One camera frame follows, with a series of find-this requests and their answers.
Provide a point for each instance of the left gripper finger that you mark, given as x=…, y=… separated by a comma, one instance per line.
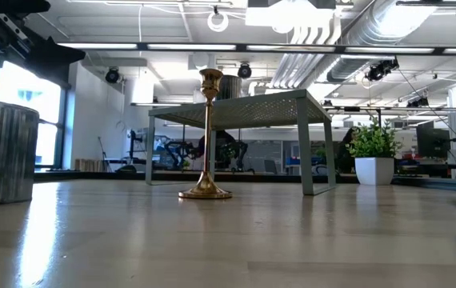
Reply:
x=54, y=56

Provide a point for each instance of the ribbed metal tin candle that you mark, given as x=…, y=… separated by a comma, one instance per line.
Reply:
x=230, y=88
x=4, y=152

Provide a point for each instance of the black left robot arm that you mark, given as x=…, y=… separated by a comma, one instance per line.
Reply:
x=8, y=5

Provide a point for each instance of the wooden slat box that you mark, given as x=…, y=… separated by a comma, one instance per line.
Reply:
x=89, y=165

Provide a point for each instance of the black overhead light bar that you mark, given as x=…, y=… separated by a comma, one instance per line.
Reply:
x=242, y=47

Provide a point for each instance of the person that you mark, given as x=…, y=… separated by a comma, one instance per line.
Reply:
x=226, y=144

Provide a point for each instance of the short brass candlestick holder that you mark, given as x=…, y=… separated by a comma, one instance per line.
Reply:
x=206, y=191

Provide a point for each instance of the green perforated metal shelf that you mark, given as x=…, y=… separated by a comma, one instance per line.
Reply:
x=252, y=112

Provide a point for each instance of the green plant in white pot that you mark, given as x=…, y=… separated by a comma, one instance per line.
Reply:
x=374, y=170

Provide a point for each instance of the black computer monitor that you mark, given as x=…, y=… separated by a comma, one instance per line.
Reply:
x=433, y=140

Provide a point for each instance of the black ceiling camera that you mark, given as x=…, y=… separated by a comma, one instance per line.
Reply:
x=244, y=71
x=380, y=71
x=112, y=75

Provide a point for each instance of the black aluminium table frame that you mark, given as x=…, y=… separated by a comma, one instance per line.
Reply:
x=252, y=177

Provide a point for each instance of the silver ventilation duct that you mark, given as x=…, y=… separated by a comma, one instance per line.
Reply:
x=372, y=36

